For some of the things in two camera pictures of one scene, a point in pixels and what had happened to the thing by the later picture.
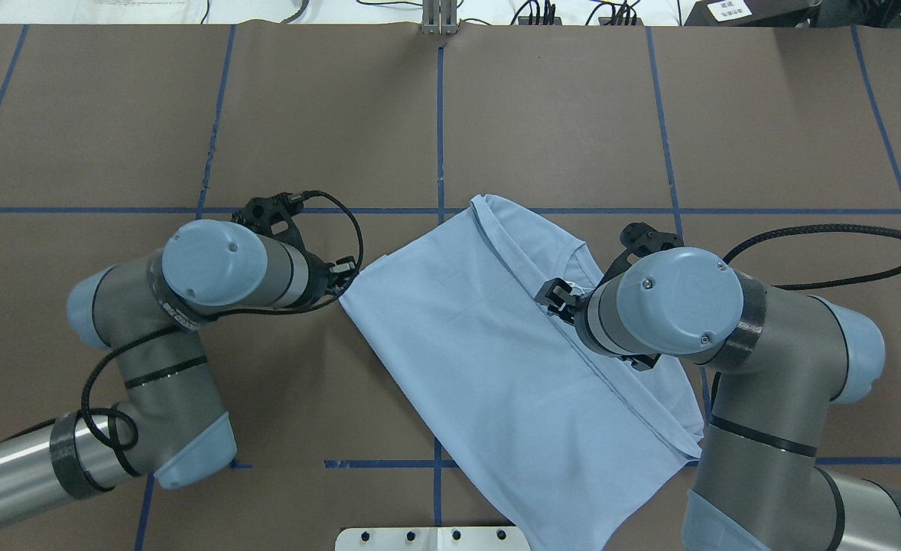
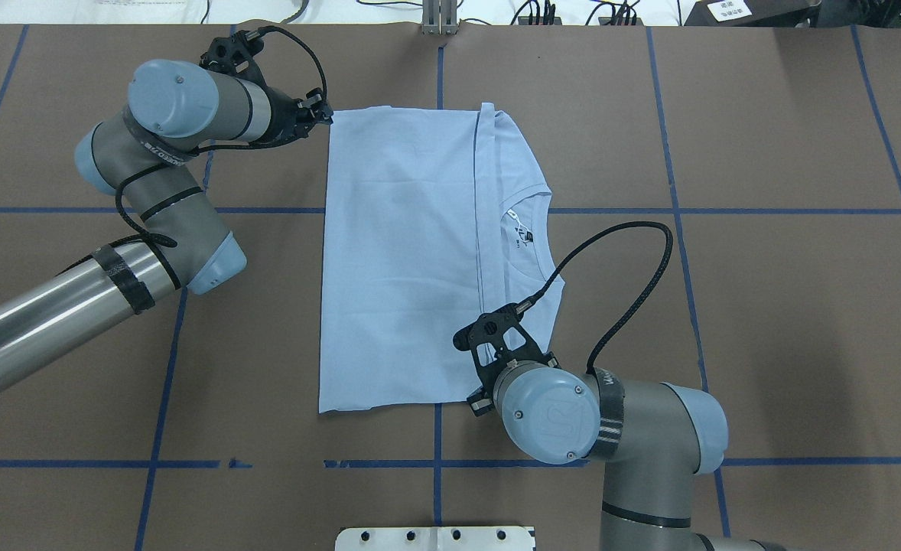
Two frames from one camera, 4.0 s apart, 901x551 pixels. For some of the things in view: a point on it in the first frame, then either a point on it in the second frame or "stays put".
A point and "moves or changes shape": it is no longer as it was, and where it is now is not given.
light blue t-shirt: (552, 445) moves or changes shape
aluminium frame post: (440, 17) stays put
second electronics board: (604, 21) stays put
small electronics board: (525, 21) stays put
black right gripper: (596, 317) to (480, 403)
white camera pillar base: (432, 539) stays put
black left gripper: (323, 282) to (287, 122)
